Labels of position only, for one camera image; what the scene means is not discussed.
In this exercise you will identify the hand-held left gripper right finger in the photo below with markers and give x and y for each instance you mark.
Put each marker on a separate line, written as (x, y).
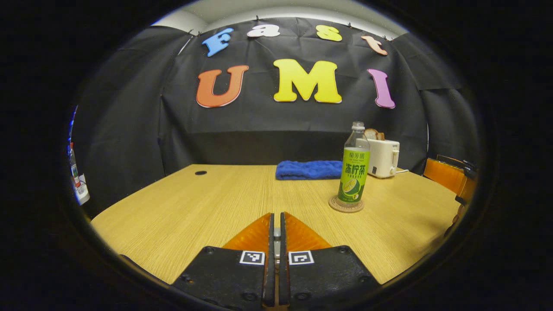
(284, 276)

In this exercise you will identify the toasted bread slice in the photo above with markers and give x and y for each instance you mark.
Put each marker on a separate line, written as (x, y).
(373, 134)

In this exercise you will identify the white power strip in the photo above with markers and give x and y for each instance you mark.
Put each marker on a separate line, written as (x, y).
(83, 194)

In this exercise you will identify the white toaster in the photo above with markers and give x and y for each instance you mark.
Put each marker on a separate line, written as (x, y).
(384, 157)

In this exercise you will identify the blue towel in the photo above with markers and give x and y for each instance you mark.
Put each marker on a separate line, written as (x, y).
(306, 169)

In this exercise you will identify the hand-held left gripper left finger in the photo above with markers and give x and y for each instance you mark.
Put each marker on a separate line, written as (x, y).
(269, 276)

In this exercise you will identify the round wooden coaster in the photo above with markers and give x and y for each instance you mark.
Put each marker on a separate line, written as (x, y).
(335, 206)

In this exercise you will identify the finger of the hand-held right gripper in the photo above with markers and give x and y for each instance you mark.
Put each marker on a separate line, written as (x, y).
(445, 175)

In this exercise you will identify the green label water bottle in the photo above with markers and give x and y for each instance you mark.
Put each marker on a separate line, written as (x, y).
(353, 172)

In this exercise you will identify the slim red-capped bottle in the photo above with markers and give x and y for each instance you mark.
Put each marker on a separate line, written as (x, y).
(74, 170)

